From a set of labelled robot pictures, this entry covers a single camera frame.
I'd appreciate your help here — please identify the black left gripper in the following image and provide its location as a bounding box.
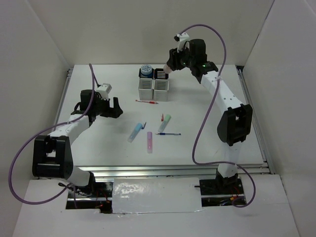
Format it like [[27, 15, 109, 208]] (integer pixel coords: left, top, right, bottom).
[[92, 94, 123, 119]]

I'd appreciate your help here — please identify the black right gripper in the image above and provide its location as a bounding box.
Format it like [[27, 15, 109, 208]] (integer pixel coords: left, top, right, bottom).
[[166, 42, 195, 71]]

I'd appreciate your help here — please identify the pink capped bottle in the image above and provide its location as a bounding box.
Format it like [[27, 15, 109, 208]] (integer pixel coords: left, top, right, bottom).
[[163, 64, 173, 74]]

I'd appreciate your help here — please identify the blue glue jar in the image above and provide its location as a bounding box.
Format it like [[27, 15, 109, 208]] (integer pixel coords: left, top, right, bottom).
[[140, 64, 153, 72]]

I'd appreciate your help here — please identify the blue highlighter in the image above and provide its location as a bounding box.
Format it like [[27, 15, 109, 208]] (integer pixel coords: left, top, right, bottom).
[[127, 123, 143, 143]]

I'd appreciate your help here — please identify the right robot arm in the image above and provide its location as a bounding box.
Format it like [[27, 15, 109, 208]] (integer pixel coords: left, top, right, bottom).
[[164, 36, 253, 194]]

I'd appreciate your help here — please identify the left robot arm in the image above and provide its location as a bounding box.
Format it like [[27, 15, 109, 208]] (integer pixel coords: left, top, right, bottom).
[[32, 89, 123, 197]]

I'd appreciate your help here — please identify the black right slotted container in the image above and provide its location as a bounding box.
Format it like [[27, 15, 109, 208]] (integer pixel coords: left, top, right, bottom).
[[154, 68, 169, 79]]

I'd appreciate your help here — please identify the black slotted container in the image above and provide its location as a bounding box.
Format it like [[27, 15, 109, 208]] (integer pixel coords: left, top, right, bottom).
[[139, 69, 154, 79], [154, 68, 169, 79]]

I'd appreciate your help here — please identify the black left slotted container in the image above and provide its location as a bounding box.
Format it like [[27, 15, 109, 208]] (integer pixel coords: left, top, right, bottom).
[[139, 69, 154, 79]]

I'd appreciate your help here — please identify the white right slotted container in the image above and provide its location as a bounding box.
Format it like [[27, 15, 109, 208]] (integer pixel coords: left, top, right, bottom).
[[153, 79, 169, 102]]

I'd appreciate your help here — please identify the white slotted container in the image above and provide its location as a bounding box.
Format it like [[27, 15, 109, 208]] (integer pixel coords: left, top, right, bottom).
[[138, 78, 154, 100], [153, 79, 169, 102]]

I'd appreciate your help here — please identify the white left slotted container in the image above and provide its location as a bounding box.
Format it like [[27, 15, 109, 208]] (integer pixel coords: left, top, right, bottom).
[[138, 78, 154, 100]]

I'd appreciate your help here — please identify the red pen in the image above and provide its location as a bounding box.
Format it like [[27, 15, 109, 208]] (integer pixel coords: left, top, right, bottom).
[[135, 100, 158, 104]]

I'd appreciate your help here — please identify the purple highlighter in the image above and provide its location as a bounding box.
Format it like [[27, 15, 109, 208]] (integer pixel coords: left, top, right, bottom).
[[147, 131, 153, 154]]

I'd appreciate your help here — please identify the blue pen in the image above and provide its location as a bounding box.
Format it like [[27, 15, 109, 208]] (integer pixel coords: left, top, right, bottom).
[[155, 132, 181, 136]]

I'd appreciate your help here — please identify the green highlighter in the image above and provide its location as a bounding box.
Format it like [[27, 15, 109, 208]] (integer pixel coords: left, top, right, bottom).
[[158, 114, 171, 133]]

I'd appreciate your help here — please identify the white foil front panel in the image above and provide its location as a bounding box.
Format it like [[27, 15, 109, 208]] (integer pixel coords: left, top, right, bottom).
[[112, 178, 202, 214]]

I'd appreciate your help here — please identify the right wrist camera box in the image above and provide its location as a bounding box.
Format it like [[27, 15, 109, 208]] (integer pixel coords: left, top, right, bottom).
[[174, 32, 190, 52]]

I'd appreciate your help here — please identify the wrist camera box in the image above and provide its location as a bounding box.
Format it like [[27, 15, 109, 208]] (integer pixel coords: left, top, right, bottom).
[[174, 32, 190, 52], [96, 83, 112, 100]]

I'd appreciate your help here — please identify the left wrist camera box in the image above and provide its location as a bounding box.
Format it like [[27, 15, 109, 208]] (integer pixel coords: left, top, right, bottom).
[[96, 83, 112, 100]]

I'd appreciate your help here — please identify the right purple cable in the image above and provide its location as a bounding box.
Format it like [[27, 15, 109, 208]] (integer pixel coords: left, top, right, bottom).
[[180, 24, 256, 208]]

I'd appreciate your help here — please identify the purple cable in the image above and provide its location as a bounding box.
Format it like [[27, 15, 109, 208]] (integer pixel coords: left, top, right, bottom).
[[9, 63, 101, 209], [180, 24, 256, 208]]

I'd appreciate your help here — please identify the aluminium front rail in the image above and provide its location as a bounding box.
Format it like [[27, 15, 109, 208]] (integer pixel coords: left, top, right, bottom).
[[38, 161, 272, 180]]

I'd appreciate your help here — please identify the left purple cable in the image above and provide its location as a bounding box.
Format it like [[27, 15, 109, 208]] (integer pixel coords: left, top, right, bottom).
[[9, 63, 101, 209]]

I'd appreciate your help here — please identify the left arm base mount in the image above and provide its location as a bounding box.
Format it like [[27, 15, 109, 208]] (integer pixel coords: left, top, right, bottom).
[[66, 182, 114, 214]]

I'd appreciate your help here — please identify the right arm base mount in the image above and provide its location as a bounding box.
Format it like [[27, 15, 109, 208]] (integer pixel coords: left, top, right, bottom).
[[194, 177, 246, 207]]

